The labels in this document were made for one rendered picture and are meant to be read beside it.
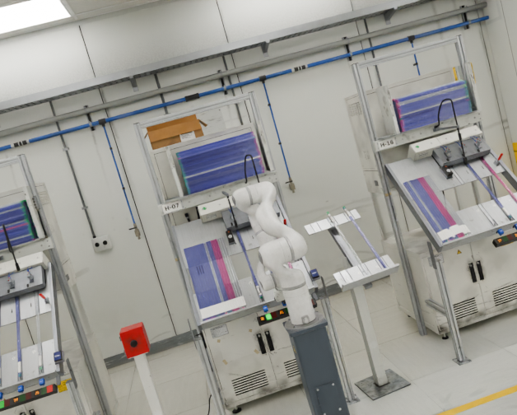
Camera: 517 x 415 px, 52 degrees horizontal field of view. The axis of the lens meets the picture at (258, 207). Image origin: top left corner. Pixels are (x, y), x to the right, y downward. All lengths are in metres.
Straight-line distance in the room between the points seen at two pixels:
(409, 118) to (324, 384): 1.83
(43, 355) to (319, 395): 1.49
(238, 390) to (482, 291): 1.71
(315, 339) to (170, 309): 2.60
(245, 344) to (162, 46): 2.75
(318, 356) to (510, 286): 1.73
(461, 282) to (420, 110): 1.15
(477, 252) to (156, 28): 3.19
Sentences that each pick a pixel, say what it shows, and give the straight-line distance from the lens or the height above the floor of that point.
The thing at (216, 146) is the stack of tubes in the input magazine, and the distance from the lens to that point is 3.29.
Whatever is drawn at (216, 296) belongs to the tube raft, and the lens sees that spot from 3.01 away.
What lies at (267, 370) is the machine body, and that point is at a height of 0.22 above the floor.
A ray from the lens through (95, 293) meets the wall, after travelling 4.97.
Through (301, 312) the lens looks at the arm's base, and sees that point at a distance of 2.51.
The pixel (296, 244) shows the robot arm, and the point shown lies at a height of 1.08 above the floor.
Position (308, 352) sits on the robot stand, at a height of 0.58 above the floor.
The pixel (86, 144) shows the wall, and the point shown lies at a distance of 4.86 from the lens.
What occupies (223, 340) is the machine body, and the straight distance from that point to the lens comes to 3.32.
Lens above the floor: 1.58
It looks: 7 degrees down
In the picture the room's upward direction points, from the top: 16 degrees counter-clockwise
